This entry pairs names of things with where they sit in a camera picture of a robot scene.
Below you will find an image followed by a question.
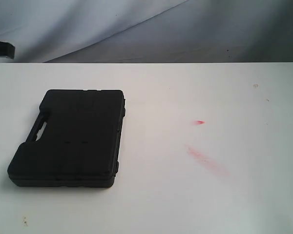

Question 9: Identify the grey backdrop cloth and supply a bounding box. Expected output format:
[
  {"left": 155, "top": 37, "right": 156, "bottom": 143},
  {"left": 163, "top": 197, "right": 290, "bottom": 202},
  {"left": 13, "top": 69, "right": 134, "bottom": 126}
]
[{"left": 0, "top": 0, "right": 293, "bottom": 63}]

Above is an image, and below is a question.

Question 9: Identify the black plastic tool case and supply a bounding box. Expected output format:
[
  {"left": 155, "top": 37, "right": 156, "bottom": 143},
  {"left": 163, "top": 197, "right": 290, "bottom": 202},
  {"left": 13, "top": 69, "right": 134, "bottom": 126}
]
[{"left": 7, "top": 89, "right": 126, "bottom": 188}]

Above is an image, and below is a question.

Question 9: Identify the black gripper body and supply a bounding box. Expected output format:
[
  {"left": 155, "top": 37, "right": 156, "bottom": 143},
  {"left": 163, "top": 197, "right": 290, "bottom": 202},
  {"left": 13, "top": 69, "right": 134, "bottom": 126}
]
[{"left": 0, "top": 41, "right": 15, "bottom": 59}]

